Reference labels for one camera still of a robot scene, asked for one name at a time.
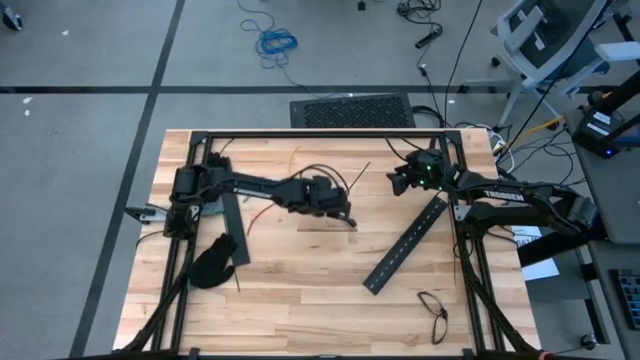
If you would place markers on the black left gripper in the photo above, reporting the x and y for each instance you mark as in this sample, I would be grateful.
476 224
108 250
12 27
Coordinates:
320 195

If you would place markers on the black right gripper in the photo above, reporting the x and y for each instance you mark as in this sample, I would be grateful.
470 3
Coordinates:
430 170

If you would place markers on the black duct cover strip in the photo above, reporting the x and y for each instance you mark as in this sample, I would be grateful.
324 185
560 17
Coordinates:
236 230

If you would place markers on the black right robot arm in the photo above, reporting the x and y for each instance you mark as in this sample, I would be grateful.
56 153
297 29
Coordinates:
505 196

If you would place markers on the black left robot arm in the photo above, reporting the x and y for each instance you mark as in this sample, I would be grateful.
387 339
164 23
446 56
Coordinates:
250 189

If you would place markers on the black perforated floor mat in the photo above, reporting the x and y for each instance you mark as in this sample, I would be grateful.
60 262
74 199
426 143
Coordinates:
350 111

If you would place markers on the black eyeglasses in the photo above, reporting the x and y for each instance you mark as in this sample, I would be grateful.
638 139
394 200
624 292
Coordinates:
443 314

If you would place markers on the white paper sheet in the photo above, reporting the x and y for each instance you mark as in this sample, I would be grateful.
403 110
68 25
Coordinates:
542 270

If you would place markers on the black stand beam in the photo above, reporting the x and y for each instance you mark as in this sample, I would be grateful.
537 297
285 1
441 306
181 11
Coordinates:
560 247

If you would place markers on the black box device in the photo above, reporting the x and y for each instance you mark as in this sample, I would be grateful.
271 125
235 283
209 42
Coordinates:
597 132

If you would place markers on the grey mesh office chair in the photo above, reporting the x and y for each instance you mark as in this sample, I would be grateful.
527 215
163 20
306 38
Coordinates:
545 35

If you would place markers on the grey side desk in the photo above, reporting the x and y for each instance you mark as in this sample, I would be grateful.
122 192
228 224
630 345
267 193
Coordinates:
615 200

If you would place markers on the black caster wheel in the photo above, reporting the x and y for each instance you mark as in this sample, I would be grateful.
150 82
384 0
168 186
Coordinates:
11 20
589 342

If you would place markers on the black keyboard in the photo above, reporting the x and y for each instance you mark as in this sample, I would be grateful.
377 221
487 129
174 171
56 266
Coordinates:
627 300

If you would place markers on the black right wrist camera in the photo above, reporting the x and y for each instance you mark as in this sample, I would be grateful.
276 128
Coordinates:
396 184

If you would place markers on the black aluminium table frame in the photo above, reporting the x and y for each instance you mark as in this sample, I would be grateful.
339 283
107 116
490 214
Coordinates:
325 134

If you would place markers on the metal mounting bracket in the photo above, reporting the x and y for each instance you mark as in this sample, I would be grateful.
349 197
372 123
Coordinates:
145 214

